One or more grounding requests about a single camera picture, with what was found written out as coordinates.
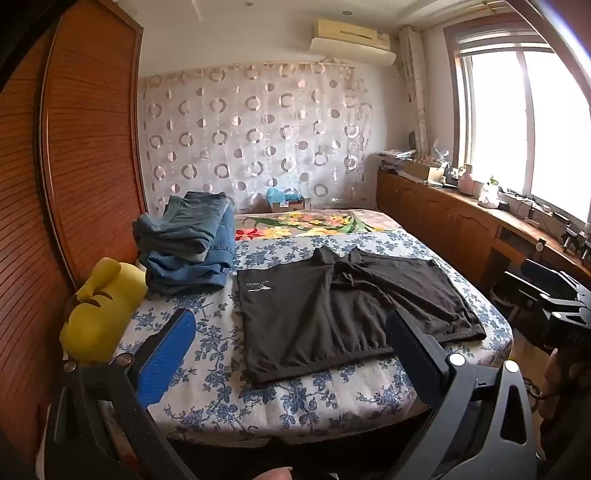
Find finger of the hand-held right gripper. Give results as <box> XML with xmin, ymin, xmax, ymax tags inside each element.
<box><xmin>502</xmin><ymin>271</ymin><xmax>561</xmax><ymax>319</ymax></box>
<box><xmin>521</xmin><ymin>258</ymin><xmax>588</xmax><ymax>298</ymax></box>

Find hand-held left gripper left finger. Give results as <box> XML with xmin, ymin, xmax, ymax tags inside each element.
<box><xmin>44</xmin><ymin>308</ymin><xmax>197</xmax><ymax>480</ymax></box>

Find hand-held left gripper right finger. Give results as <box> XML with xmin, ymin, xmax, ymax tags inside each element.
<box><xmin>385</xmin><ymin>308</ymin><xmax>541</xmax><ymax>480</ymax></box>

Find black pants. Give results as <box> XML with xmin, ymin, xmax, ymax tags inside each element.
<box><xmin>235</xmin><ymin>244</ymin><xmax>488</xmax><ymax>386</ymax></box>

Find person's right hand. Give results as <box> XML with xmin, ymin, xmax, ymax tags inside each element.
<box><xmin>542</xmin><ymin>347</ymin><xmax>591</xmax><ymax>418</ymax></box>

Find person's left hand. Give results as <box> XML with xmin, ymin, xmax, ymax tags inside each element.
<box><xmin>252</xmin><ymin>466</ymin><xmax>294</xmax><ymax>480</ymax></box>

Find trash bin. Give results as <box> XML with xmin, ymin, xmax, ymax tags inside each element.
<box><xmin>490</xmin><ymin>282</ymin><xmax>520</xmax><ymax>320</ymax></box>

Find black device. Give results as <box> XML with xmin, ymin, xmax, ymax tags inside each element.
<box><xmin>561</xmin><ymin>222</ymin><xmax>591</xmax><ymax>265</ymax></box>

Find blue floral bed sheet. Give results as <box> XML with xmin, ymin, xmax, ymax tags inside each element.
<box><xmin>111</xmin><ymin>228</ymin><xmax>513</xmax><ymax>439</ymax></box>

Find white power strip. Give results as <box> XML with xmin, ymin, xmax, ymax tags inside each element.
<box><xmin>501</xmin><ymin>189</ymin><xmax>555</xmax><ymax>227</ymax></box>

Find yellow plush toy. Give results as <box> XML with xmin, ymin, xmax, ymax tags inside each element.
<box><xmin>59</xmin><ymin>257</ymin><xmax>149</xmax><ymax>365</ymax></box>

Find blue denim folded jeans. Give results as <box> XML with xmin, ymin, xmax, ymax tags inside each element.
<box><xmin>139</xmin><ymin>208</ymin><xmax>237</xmax><ymax>296</ymax></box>

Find wooden window cabinet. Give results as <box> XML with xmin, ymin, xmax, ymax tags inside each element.
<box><xmin>376</xmin><ymin>168</ymin><xmax>591</xmax><ymax>301</ymax></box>

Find grey-blue folded jeans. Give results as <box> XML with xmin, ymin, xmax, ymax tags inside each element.
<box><xmin>133</xmin><ymin>191</ymin><xmax>236</xmax><ymax>264</ymax></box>

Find open plain cardboard box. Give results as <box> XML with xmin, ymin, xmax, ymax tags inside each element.
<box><xmin>402</xmin><ymin>162</ymin><xmax>445</xmax><ymax>184</ymax></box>

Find window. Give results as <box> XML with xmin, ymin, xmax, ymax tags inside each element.
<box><xmin>445</xmin><ymin>23</ymin><xmax>591</xmax><ymax>222</ymax></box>

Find colourful flower print blanket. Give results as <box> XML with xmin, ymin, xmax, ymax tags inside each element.
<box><xmin>233</xmin><ymin>209</ymin><xmax>402</xmax><ymax>241</ymax></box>

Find stack of papers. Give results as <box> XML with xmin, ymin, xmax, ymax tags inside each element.
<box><xmin>379</xmin><ymin>150</ymin><xmax>416</xmax><ymax>171</ymax></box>

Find cardboard box with print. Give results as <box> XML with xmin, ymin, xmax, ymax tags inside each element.
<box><xmin>270</xmin><ymin>196</ymin><xmax>305</xmax><ymax>213</ymax></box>

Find blue plastic bag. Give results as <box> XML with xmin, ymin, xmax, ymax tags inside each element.
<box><xmin>267</xmin><ymin>187</ymin><xmax>301</xmax><ymax>204</ymax></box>

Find bundled patterned window curtain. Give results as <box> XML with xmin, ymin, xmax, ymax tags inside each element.
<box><xmin>397</xmin><ymin>25</ymin><xmax>432</xmax><ymax>158</ymax></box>

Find wooden slatted wardrobe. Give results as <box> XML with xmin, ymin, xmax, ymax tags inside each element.
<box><xmin>0</xmin><ymin>0</ymin><xmax>148</xmax><ymax>467</ymax></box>

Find wall air conditioner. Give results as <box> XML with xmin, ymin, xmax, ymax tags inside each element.
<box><xmin>308</xmin><ymin>17</ymin><xmax>398</xmax><ymax>64</ymax></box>

